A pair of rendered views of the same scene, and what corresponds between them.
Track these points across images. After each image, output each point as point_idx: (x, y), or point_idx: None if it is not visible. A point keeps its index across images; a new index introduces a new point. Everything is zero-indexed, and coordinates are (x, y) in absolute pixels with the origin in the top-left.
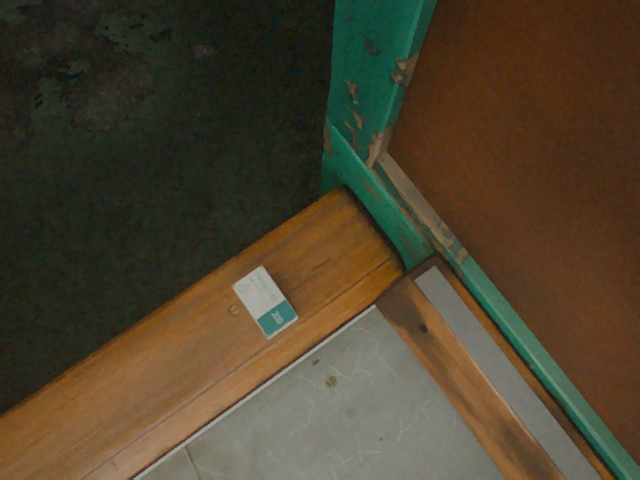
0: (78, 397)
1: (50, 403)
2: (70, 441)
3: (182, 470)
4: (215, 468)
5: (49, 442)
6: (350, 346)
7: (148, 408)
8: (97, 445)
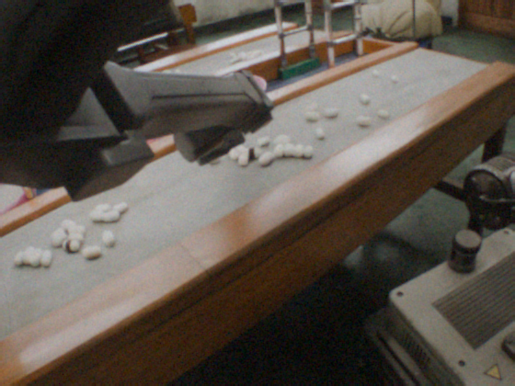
0: (45, 350)
1: (61, 346)
2: (55, 328)
3: (17, 324)
4: (1, 325)
5: (66, 327)
6: None
7: (10, 344)
8: (41, 326)
